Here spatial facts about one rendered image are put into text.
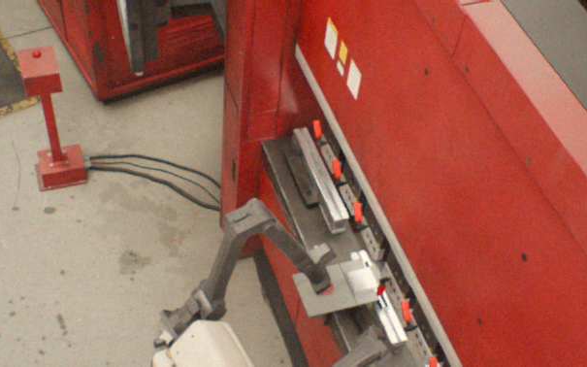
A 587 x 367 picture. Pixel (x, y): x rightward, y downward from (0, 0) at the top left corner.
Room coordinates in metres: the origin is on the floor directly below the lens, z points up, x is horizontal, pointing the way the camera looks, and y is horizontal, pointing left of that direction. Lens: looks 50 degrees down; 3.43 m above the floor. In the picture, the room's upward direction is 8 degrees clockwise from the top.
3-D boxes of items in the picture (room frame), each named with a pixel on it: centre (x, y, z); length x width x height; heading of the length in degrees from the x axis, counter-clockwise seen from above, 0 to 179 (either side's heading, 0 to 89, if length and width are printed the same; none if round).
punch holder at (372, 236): (1.70, -0.33, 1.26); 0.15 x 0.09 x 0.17; 24
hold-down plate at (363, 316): (1.61, -0.31, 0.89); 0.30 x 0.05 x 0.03; 24
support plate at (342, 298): (1.61, -0.21, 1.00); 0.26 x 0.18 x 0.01; 114
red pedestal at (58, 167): (2.77, 1.22, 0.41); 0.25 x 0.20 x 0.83; 114
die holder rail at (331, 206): (2.17, -0.12, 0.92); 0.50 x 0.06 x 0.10; 24
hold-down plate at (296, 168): (2.20, -0.05, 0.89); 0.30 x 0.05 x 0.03; 24
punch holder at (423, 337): (1.33, -0.50, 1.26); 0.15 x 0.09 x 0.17; 24
